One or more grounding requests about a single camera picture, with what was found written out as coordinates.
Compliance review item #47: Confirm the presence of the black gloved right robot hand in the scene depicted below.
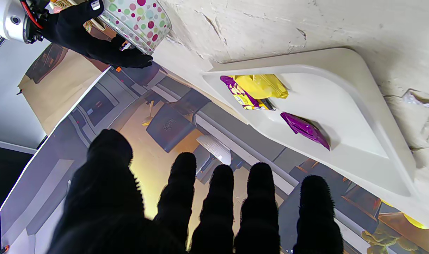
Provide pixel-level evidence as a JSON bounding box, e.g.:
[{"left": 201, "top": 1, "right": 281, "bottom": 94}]
[{"left": 42, "top": 0, "right": 153, "bottom": 69}]

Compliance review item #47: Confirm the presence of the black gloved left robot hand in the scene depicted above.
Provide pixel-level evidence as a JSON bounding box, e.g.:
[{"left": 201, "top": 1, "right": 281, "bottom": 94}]
[{"left": 47, "top": 129, "right": 343, "bottom": 254}]

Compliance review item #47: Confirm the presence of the round polka dot tin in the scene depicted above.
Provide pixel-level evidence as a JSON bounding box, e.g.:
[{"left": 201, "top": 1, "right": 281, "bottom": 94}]
[{"left": 105, "top": 0, "right": 172, "bottom": 48}]

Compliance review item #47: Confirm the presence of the plain purple snack packet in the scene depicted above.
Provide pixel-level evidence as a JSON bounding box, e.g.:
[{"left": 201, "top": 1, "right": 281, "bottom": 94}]
[{"left": 281, "top": 112, "right": 330, "bottom": 151}]

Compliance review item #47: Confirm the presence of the beige rectangular plastic tray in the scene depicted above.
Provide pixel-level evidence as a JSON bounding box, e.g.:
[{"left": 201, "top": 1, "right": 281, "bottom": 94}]
[{"left": 200, "top": 48, "right": 417, "bottom": 198}]

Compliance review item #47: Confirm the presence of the purple yellow printed snack packet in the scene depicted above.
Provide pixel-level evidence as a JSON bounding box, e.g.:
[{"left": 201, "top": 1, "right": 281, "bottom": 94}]
[{"left": 220, "top": 76, "right": 271, "bottom": 110}]

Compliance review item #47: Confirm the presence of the red right wrist cable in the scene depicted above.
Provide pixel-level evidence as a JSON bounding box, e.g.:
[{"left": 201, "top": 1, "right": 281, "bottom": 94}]
[{"left": 20, "top": 0, "right": 44, "bottom": 29}]

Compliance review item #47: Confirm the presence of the small yellow object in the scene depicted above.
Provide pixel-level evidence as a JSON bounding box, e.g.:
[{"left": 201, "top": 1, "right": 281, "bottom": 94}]
[{"left": 382, "top": 199, "right": 429, "bottom": 230}]

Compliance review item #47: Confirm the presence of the printed kitchen backdrop banner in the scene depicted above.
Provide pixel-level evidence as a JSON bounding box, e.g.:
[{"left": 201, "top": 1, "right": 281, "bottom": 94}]
[{"left": 0, "top": 42, "right": 429, "bottom": 254}]

